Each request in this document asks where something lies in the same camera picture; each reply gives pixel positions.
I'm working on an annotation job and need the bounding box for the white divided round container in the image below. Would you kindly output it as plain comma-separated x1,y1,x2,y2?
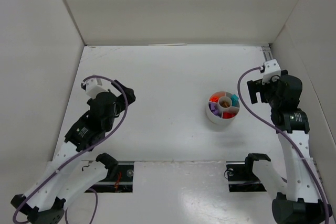
205,91,240,131

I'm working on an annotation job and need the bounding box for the aluminium rail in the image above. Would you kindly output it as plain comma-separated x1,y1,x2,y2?
261,46,273,61

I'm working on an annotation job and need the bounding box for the teal and red lego stack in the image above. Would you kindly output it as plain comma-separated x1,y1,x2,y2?
231,94,239,106

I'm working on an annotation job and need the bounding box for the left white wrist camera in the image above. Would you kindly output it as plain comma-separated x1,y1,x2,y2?
81,78,108,99

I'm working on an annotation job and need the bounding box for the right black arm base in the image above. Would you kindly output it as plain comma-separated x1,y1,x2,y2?
224,153,271,193

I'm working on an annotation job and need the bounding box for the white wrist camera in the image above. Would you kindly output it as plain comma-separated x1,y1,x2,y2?
260,59,281,85
81,78,108,99

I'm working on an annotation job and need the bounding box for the purple lego block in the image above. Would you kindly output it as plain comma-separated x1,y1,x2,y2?
208,103,222,118

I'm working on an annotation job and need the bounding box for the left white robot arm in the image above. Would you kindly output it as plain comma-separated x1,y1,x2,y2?
10,75,136,223

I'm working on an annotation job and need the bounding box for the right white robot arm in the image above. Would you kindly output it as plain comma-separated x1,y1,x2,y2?
245,66,333,223

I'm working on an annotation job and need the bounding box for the brown lego brick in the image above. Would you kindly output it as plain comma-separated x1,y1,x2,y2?
218,97,232,108

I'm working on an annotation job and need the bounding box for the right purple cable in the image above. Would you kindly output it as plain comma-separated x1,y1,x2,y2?
237,67,332,217

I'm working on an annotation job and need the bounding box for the purple cable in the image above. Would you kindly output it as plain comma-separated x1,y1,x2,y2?
237,67,332,217
12,74,130,224

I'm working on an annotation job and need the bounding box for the red sloped lego piece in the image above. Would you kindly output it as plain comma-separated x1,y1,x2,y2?
222,112,236,119

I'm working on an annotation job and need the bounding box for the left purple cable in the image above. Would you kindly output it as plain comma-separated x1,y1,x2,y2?
12,74,130,224

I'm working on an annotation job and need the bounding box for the orange round lego piece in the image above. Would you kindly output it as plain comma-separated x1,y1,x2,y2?
209,91,226,103

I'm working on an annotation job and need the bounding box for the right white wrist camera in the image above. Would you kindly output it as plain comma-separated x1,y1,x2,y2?
260,59,281,85

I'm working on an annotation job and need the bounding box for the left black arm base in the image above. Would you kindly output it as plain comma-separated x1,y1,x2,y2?
91,162,134,193

